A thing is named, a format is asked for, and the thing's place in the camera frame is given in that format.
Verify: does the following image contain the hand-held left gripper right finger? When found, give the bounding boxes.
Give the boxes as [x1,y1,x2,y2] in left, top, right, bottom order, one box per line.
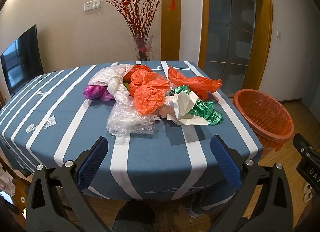
[210,135,294,232]

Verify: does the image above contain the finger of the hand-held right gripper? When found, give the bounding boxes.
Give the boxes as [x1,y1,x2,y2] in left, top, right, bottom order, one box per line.
[292,133,320,158]

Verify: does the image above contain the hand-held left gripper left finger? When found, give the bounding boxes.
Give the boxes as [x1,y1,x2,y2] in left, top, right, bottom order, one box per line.
[26,136,112,232]

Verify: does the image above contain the green plastic bag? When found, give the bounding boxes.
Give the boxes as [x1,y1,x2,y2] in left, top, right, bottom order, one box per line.
[172,85,224,126]

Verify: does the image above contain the clear bubble wrap bag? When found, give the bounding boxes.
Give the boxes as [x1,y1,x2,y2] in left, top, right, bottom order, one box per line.
[107,95,162,145]

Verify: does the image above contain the orange plastic laundry basket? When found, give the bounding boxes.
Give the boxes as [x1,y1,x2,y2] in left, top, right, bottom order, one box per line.
[233,89,295,152]

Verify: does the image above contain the magenta plastic bag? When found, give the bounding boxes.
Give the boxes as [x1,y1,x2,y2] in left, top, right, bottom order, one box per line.
[84,85,115,101]

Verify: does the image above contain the translucent white plastic bag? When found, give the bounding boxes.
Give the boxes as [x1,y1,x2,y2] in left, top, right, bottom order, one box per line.
[89,64,134,107]

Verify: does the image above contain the blue white striped tablecloth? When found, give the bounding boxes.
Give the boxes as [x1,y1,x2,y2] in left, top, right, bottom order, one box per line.
[0,60,264,210]

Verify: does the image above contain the cream white plastic bag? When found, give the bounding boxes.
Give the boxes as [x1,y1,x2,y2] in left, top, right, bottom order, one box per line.
[160,90,210,125]

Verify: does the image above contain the person's dark trouser leg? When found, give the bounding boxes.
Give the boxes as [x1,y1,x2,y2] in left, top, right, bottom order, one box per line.
[117,201,154,232]

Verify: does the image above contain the long orange plastic bag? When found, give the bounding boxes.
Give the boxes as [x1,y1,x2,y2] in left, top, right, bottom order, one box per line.
[168,65,222,101]

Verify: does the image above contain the white pink cloth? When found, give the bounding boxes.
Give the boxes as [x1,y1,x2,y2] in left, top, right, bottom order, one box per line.
[0,165,17,196]

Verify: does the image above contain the glass vase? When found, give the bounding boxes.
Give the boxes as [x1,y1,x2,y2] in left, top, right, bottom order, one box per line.
[132,35,153,61]

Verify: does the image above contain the black flat television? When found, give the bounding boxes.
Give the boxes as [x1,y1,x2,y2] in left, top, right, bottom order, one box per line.
[0,24,45,96]

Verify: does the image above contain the wooden framed glass sliding door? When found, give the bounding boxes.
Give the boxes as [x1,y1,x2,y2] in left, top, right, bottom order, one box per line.
[199,0,273,97]

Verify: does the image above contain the red berry branches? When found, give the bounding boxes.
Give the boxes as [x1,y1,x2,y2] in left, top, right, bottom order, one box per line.
[100,0,168,47]

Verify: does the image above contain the white wall socket panel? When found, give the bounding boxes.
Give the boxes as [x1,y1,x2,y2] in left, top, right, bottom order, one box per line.
[84,0,101,11]

